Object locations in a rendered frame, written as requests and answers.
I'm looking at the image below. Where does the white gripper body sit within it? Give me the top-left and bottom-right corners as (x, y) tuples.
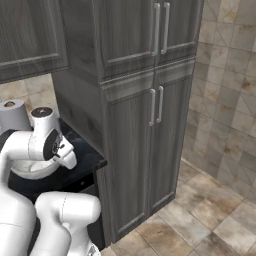
(52, 134), (78, 171)

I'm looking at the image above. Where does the white bowl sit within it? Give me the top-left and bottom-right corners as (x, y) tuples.
(10, 158), (61, 181)

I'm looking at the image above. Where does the short silver door handle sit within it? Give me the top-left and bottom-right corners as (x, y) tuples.
(155, 85), (165, 124)
(148, 88), (157, 128)

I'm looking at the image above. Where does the white paper towel roll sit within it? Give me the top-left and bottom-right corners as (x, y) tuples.
(0, 99), (34, 135)

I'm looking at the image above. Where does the grey wood wall cabinet door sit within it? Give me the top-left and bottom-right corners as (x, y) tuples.
(0, 0), (70, 85)

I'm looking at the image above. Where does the long grey wood cabinet door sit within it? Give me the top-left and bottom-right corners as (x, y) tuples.
(149, 65), (195, 214)
(105, 76), (157, 244)

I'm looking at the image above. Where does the long silver door handle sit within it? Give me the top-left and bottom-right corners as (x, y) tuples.
(160, 1), (171, 56)
(151, 2), (161, 57)

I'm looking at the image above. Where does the tall grey wood cabinet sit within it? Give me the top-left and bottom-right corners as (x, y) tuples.
(51, 0), (205, 248)

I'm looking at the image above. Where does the short grey wood cabinet door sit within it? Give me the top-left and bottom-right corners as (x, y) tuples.
(153, 0), (205, 67)
(98, 0), (160, 82)

